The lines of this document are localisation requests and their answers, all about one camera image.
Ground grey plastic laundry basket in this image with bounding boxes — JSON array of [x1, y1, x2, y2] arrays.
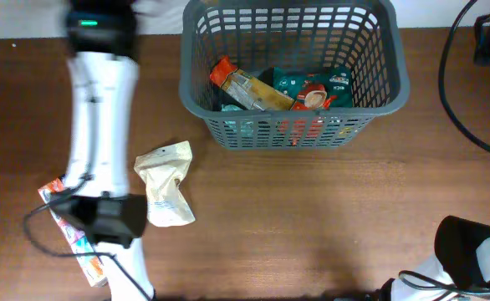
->
[[179, 0, 410, 150]]

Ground green Nescafe coffee bag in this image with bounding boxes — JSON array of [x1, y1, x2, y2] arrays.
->
[[273, 67, 353, 111]]

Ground orange spaghetti pasta pack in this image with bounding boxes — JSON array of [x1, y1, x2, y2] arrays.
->
[[209, 54, 309, 147]]

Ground small pale green packet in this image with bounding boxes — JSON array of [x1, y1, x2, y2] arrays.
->
[[221, 105, 253, 138]]

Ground beige paper pouch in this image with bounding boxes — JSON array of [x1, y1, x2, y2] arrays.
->
[[134, 140, 196, 227]]

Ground Kleenex tissue multipack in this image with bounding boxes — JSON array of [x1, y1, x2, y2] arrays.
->
[[38, 176, 107, 288]]

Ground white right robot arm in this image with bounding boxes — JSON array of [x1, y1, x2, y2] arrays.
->
[[364, 13, 490, 300]]

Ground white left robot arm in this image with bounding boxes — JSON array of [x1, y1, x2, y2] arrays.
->
[[52, 1, 156, 300]]

